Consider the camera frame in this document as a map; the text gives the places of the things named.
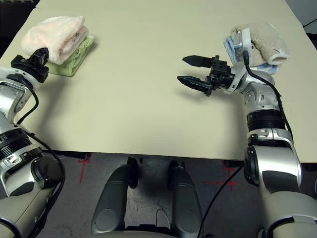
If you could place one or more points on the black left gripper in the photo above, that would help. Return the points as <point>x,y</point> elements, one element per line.
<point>27,67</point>

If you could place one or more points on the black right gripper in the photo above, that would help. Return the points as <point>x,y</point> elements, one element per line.
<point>219,74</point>

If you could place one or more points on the pink embroidered towel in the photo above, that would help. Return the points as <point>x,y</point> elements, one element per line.
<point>57,39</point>

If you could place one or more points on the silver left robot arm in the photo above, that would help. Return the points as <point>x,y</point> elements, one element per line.
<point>22,158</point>

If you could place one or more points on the green folded towel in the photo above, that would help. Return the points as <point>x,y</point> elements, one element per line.
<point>71,63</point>

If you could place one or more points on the blue folded towel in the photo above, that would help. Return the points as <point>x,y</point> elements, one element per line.
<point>230,49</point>

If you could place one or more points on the beige folded towel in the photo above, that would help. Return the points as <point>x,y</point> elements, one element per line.
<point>267,39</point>

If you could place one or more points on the black foam floor mat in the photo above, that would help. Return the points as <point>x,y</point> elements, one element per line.
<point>15,22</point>

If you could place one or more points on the robot waist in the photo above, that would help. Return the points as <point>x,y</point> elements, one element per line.
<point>133,233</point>

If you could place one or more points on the grey round floor object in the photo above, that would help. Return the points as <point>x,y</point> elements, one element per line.
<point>262,233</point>

